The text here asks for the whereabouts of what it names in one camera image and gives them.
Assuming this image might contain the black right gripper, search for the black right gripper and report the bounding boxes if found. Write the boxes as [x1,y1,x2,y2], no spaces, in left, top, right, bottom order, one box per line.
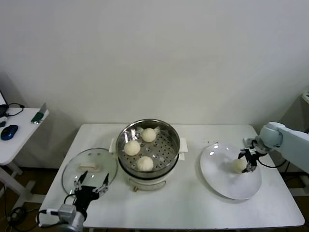
[238,148,265,174]

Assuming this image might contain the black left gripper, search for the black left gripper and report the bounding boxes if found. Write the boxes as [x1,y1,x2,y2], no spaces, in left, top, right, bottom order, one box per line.
[72,170,111,214]

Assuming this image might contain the white steamed baozi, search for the white steamed baozi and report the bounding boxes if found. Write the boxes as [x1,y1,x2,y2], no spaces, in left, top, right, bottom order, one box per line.
[124,141,141,156]
[136,156,155,172]
[231,159,247,174]
[141,128,157,143]

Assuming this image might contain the steel perforated steamer basket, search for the steel perforated steamer basket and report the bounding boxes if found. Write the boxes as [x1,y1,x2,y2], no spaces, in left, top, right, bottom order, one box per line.
[109,118,189,178]

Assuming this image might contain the round glass pot lid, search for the round glass pot lid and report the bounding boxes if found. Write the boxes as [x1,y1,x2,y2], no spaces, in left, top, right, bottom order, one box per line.
[61,147,118,197]

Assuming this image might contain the round white plate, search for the round white plate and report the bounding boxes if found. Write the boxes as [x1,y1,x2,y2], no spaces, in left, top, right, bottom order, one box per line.
[199,143,262,200]

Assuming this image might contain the cream electric cooking pot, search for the cream electric cooking pot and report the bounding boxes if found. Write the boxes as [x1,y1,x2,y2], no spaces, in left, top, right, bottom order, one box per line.
[117,152,186,193]

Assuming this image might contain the white floor stand base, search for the white floor stand base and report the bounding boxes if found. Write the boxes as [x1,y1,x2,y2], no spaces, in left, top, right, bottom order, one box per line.
[281,170,309,196]

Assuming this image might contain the white side table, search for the white side table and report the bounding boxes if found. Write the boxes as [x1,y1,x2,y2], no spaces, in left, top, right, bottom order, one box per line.
[0,107,49,203]

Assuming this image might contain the green scraper tool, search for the green scraper tool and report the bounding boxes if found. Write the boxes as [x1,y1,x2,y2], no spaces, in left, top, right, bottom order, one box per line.
[30,103,47,125]

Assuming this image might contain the blue computer mouse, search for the blue computer mouse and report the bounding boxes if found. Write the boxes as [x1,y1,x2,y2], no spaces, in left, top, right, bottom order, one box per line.
[0,125,19,141]

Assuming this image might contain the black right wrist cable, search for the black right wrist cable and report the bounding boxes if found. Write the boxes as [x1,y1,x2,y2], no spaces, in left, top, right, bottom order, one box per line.
[259,159,288,169]

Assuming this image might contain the black floor cable bundle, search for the black floor cable bundle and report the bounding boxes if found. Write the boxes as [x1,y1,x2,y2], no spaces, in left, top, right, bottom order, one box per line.
[6,207,28,224]

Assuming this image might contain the black looped desk cable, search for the black looped desk cable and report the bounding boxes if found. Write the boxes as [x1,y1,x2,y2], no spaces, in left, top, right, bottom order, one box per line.
[4,103,25,117]

